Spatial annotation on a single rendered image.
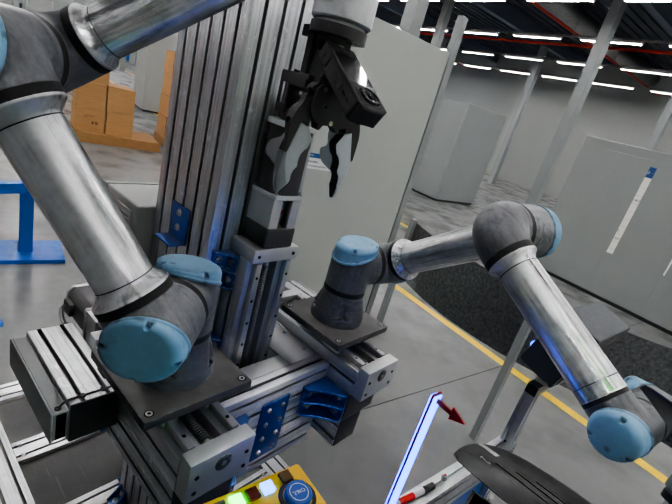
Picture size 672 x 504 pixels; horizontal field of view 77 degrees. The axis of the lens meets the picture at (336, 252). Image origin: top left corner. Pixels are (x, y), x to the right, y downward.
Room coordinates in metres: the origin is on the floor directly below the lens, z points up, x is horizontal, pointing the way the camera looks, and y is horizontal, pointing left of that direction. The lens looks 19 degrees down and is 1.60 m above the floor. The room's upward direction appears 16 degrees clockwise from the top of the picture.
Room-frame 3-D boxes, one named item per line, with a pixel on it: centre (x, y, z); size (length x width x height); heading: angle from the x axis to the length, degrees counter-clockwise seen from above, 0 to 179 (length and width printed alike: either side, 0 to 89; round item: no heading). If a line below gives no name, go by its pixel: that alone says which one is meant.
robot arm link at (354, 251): (1.09, -0.06, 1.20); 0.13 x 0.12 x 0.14; 130
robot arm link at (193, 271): (0.69, 0.25, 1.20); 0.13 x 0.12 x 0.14; 6
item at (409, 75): (2.33, 0.09, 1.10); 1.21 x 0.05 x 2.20; 134
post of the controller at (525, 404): (1.00, -0.61, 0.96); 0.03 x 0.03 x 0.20; 44
